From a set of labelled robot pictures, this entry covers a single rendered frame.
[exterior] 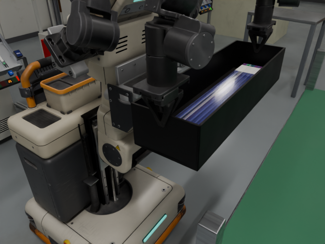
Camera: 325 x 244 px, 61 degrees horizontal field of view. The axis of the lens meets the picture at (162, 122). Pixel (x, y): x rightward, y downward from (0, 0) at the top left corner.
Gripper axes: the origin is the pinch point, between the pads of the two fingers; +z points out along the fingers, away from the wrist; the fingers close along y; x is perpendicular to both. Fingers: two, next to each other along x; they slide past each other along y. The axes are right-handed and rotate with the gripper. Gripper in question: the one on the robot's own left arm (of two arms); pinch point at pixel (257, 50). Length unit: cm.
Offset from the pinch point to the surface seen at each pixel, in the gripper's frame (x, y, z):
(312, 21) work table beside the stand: 16, 207, 32
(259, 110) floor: 35, 156, 111
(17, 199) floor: 125, -51, 107
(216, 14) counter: 200, 385, 74
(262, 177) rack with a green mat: -19.0, -43.1, 15.5
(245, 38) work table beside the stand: 79, 212, 59
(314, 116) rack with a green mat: -23.4, -6.2, 15.9
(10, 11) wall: 455, 147, 54
